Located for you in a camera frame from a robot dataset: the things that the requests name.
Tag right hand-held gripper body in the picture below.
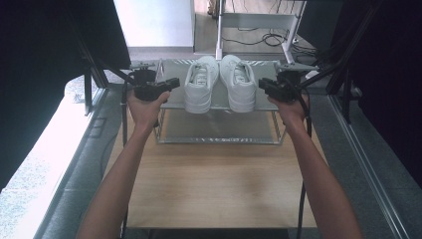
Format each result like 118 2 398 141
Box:
271 63 320 104

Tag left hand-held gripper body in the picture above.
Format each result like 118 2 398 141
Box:
127 61 168 103

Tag white sneaker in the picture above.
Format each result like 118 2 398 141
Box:
219 54 258 114
183 55 221 115

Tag silver shoe rack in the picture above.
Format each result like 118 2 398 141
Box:
152 58 288 145

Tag person's right hand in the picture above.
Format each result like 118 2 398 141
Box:
267 94 312 129

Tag person's left hand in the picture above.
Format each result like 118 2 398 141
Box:
126 89 172 134

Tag black metal stand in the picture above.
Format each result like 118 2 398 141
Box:
298 0 386 124
68 13 135 118

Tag white metal stand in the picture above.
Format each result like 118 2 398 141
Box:
214 0 308 65

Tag white board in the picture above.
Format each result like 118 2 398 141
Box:
113 0 196 48

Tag black floor cables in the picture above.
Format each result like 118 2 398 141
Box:
221 27 321 58

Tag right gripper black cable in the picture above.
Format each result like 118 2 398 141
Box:
293 84 314 239

